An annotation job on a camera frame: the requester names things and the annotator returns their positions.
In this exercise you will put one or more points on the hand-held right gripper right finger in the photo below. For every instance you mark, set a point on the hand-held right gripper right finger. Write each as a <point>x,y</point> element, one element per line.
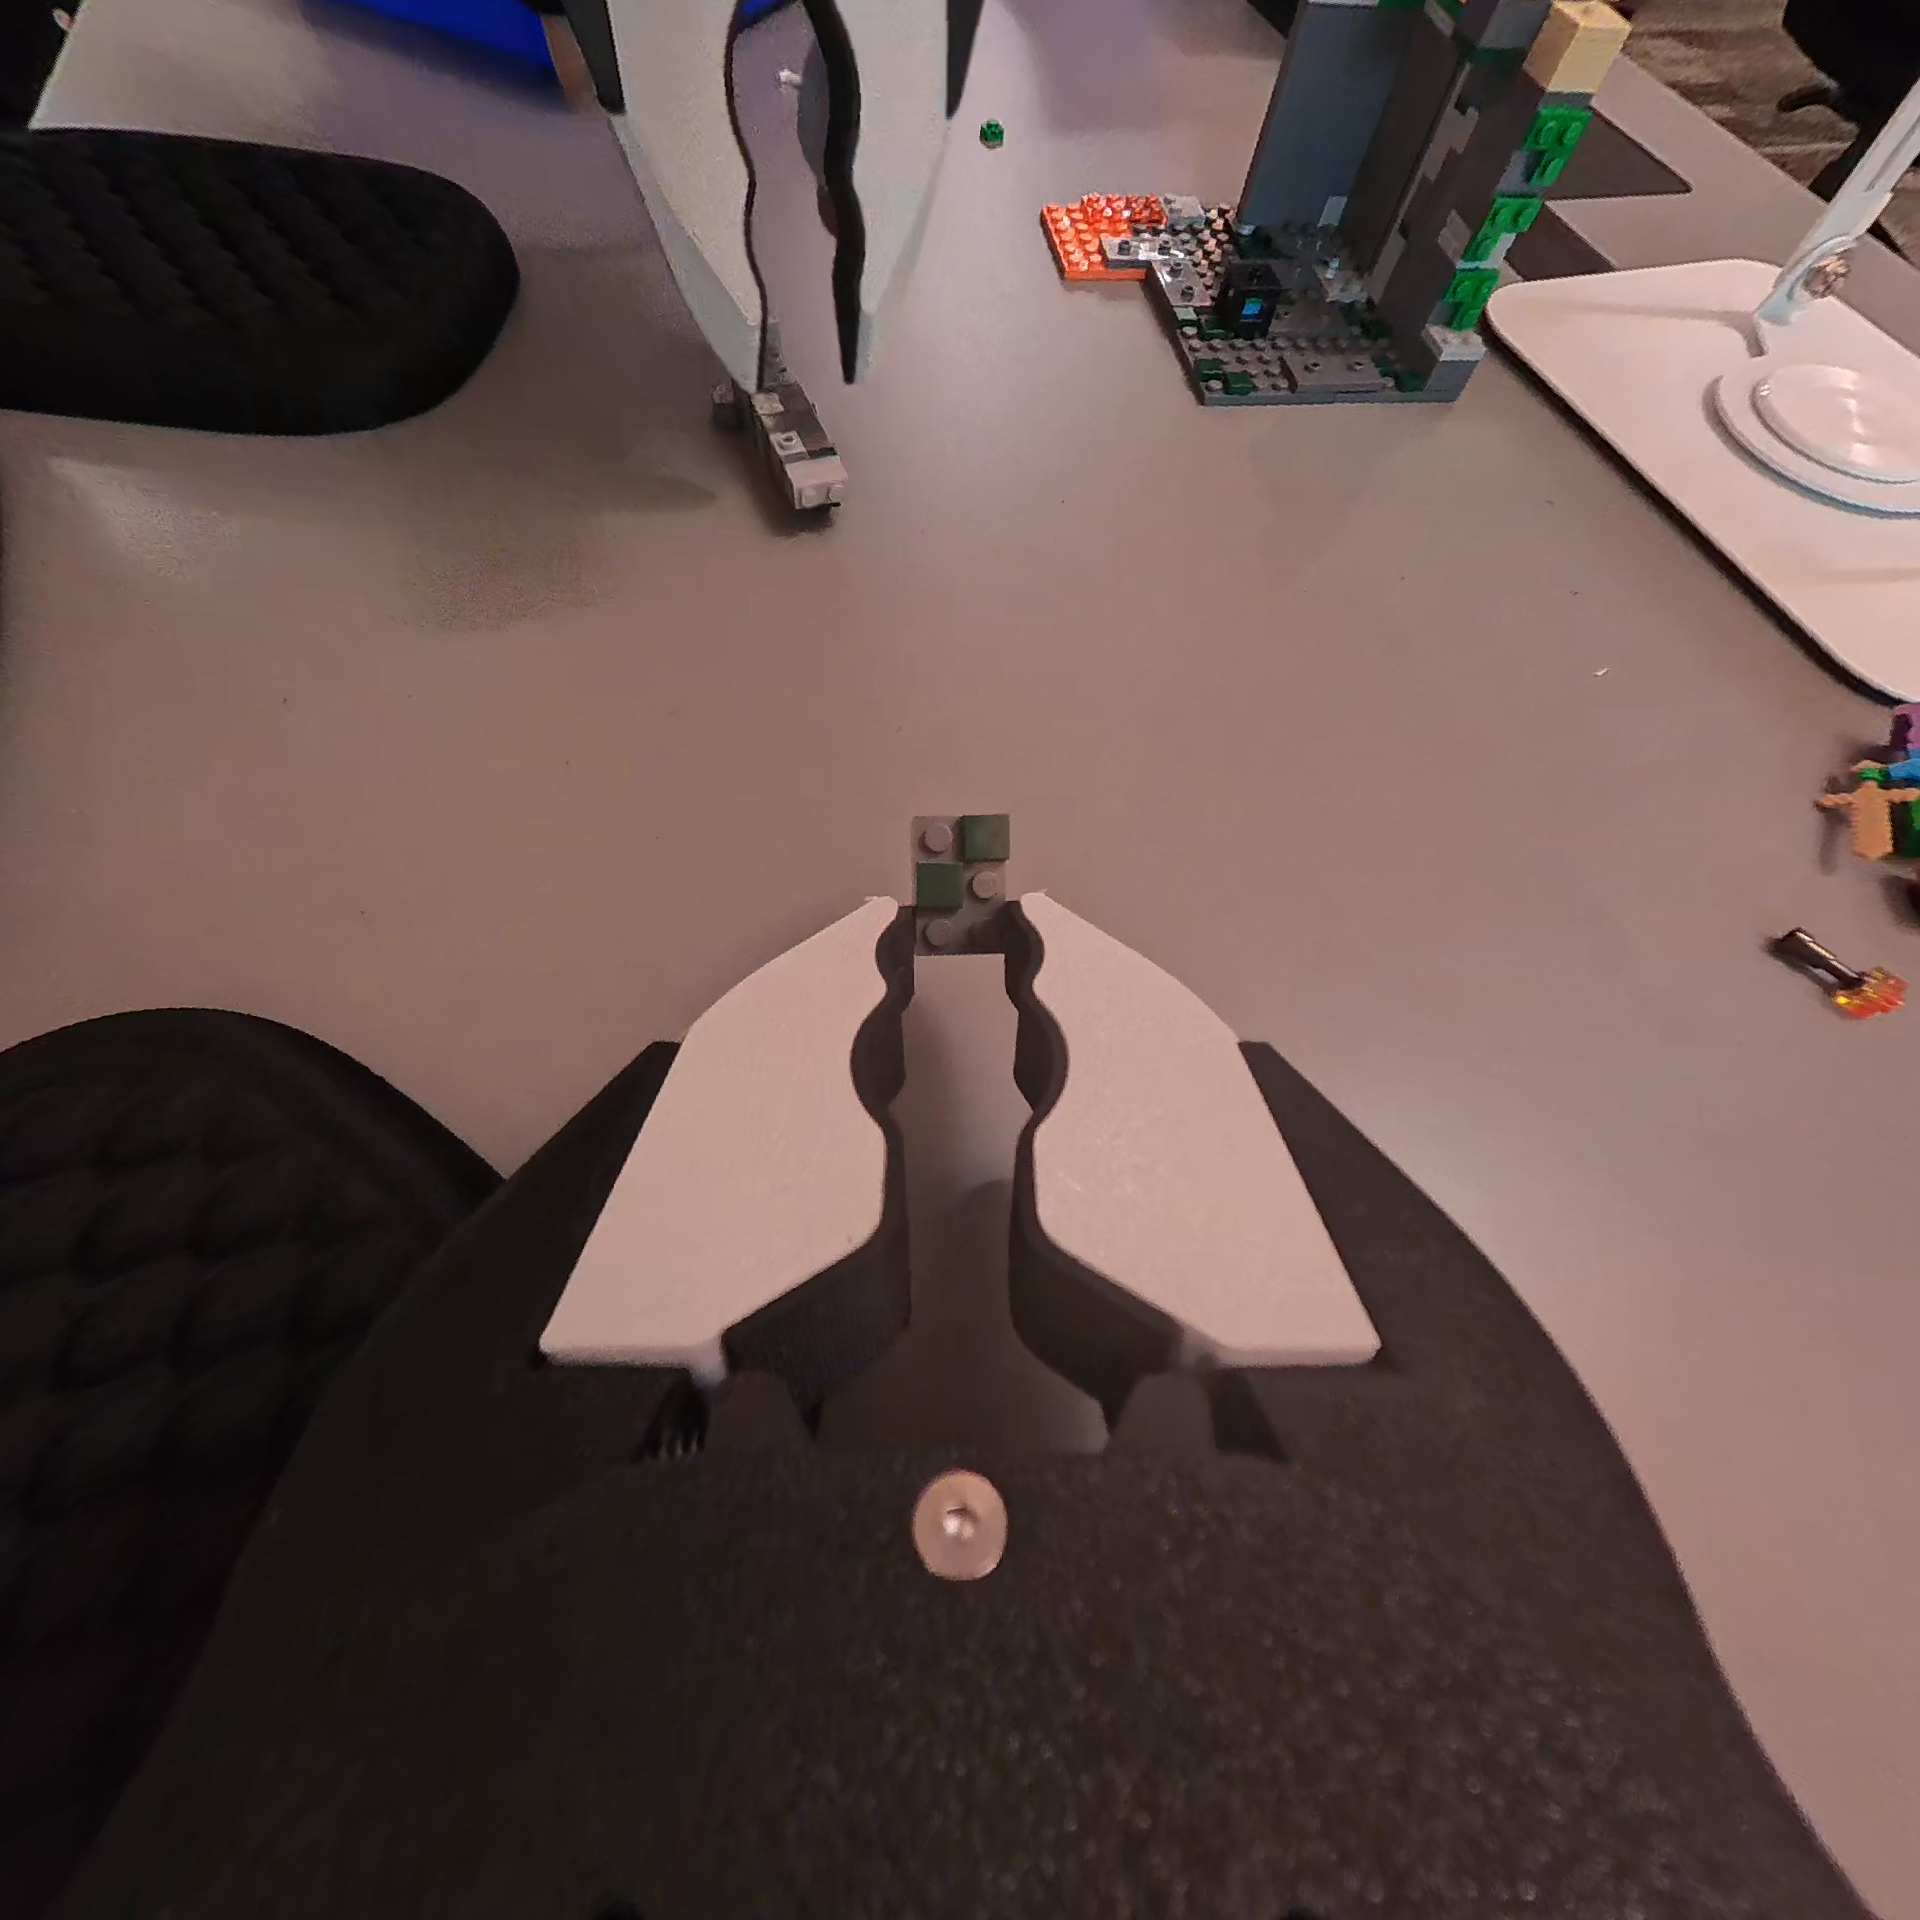
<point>1201,1186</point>

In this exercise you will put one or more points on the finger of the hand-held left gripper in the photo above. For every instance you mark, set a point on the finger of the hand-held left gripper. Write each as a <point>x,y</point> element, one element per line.
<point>705,153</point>
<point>901,107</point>

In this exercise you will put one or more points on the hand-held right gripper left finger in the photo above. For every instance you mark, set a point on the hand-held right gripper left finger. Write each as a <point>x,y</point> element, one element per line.
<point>734,1186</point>

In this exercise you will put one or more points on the grey white brick column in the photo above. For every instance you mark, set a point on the grey white brick column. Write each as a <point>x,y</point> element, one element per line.
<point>792,451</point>

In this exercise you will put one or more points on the small grey green brick assembly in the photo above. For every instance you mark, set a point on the small grey green brick assembly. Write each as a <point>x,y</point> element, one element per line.
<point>961,879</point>

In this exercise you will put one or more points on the orange brick plate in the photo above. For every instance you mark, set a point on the orange brick plate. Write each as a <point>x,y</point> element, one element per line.
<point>1094,234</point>

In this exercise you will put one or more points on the blue plastic bin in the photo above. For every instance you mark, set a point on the blue plastic bin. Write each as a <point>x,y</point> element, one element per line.
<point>451,13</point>

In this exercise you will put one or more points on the grey green brick tower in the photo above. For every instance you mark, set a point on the grey green brick tower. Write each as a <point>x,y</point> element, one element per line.
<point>1380,211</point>

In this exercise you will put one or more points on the black quilted wrist rest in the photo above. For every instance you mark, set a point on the black quilted wrist rest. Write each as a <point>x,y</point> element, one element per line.
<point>225,286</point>
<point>181,1441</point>

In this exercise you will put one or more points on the pile of colourful brick figures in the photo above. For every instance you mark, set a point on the pile of colourful brick figures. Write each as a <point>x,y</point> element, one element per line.
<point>1867,794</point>

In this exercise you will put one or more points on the white lamp base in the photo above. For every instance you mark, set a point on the white lamp base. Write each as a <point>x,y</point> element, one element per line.
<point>1725,451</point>

